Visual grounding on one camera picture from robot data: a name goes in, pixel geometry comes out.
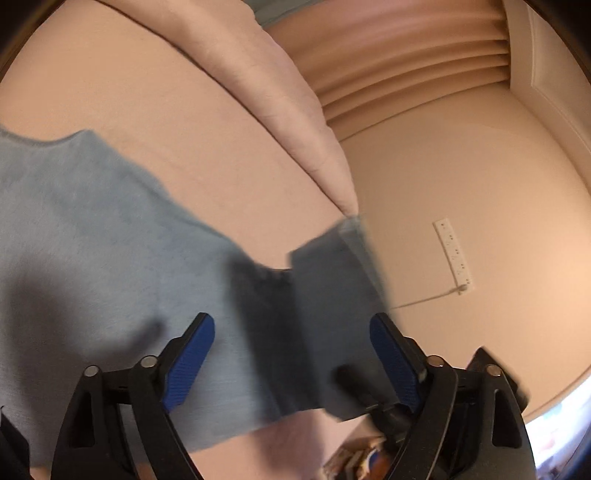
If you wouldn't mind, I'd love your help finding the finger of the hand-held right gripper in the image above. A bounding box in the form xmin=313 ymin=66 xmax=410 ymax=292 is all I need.
xmin=471 ymin=347 xmax=531 ymax=411
xmin=333 ymin=364 xmax=399 ymax=416

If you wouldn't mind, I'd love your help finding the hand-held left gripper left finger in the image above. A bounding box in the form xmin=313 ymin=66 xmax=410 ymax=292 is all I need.
xmin=50 ymin=312 xmax=216 ymax=480

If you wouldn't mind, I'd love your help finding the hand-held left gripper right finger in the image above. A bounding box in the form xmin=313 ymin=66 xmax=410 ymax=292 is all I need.
xmin=369 ymin=312 xmax=537 ymax=480

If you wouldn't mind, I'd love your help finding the light blue knit garment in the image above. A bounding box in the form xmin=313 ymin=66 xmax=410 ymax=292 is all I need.
xmin=0 ymin=129 xmax=393 ymax=467

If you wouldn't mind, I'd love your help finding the light patterned cloth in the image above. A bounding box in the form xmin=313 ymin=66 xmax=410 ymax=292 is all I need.
xmin=526 ymin=399 xmax=587 ymax=467

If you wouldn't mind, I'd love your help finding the colourful printed item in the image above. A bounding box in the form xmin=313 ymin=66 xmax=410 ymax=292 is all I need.
xmin=323 ymin=436 xmax=393 ymax=480

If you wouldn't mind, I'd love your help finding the white power strip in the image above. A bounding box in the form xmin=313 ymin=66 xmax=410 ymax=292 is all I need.
xmin=433 ymin=219 xmax=475 ymax=294

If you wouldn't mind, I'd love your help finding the bed with pink sheet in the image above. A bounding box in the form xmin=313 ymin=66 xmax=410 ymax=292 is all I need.
xmin=0 ymin=0 xmax=389 ymax=480

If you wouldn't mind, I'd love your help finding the pink pillow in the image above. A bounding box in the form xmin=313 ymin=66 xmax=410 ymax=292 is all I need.
xmin=99 ymin=0 xmax=358 ymax=217

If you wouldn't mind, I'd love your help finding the pink curtain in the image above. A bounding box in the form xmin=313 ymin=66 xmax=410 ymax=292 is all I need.
xmin=265 ymin=0 xmax=513 ymax=141

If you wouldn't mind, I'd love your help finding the white panelled door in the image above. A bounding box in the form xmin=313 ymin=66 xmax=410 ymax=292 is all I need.
xmin=503 ymin=0 xmax=591 ymax=153

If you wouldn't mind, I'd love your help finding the white cable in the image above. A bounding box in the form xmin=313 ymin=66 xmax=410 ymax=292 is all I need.
xmin=392 ymin=286 xmax=465 ymax=312

